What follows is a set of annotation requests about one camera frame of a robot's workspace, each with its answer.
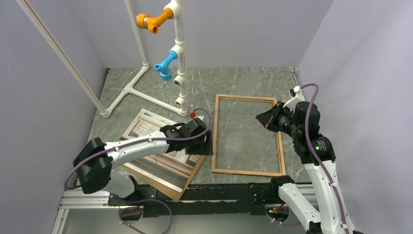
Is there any wooden picture frame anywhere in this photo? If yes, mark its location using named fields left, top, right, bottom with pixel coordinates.
left=211, top=94, right=287, bottom=177

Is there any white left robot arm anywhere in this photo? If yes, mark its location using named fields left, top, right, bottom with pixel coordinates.
left=72, top=117, right=213, bottom=205

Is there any orange pipe nozzle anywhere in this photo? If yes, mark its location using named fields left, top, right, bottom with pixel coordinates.
left=136, top=8, right=174, bottom=34

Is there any brown backing board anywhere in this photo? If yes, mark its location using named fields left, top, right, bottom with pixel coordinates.
left=123, top=150, right=206, bottom=201

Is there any clear acrylic sheet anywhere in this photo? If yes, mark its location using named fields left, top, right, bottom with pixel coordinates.
left=215, top=97, right=282, bottom=174

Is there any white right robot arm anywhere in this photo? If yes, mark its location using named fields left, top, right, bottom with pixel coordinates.
left=256, top=101, right=359, bottom=234

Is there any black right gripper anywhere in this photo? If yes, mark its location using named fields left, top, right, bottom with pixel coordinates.
left=256, top=100, right=302, bottom=138

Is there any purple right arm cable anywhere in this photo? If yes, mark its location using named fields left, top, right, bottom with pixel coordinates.
left=266, top=83, right=351, bottom=234

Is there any glossy room photo print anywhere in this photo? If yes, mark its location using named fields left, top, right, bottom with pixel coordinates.
left=122, top=108, right=205, bottom=194

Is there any blue pipe nozzle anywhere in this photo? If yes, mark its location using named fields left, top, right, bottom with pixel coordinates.
left=154, top=51, right=178, bottom=81

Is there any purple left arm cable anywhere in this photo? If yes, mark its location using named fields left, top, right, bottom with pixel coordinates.
left=63, top=108, right=212, bottom=234

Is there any white PVC pipe stand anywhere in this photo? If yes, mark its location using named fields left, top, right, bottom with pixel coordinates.
left=16, top=0, right=189, bottom=119

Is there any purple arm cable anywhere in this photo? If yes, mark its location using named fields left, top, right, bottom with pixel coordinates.
left=63, top=108, right=212, bottom=234
left=266, top=83, right=351, bottom=234

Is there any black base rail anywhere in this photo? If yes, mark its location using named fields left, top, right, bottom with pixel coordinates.
left=108, top=182, right=291, bottom=221

